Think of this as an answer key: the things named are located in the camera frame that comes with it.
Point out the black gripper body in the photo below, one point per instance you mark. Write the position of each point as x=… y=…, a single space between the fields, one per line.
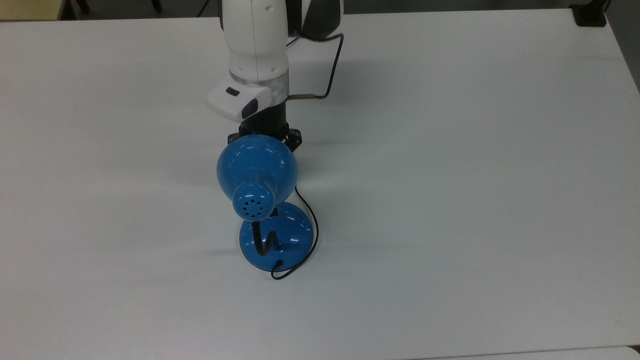
x=265 y=120

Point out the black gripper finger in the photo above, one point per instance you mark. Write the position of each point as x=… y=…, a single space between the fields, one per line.
x=295 y=139
x=233 y=138

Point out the blue gooseneck desk lamp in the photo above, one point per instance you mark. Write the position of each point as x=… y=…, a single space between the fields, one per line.
x=257 y=165

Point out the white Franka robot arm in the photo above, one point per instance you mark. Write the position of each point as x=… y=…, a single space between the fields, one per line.
x=255 y=45

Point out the black chair leg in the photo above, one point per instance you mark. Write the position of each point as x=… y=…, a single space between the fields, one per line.
x=82 y=5
x=156 y=5

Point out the light wooden table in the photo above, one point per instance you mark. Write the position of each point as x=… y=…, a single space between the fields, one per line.
x=27 y=9

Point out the black table clamp mount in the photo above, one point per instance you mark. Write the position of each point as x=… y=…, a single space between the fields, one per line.
x=590 y=12

